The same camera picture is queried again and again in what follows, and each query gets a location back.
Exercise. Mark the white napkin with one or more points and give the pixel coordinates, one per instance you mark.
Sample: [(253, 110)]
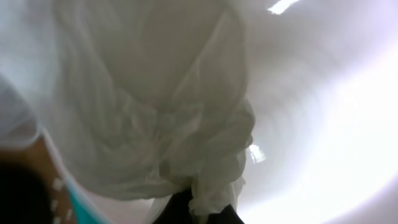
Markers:
[(149, 99)]

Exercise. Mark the white round plate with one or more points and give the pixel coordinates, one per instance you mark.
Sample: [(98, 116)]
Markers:
[(322, 84)]

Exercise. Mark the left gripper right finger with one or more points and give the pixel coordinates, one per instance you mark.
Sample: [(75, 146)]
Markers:
[(177, 212)]

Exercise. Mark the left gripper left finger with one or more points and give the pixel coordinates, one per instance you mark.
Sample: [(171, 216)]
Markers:
[(24, 196)]

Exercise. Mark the teal plastic serving tray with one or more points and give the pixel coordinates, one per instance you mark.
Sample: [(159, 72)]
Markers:
[(85, 213)]

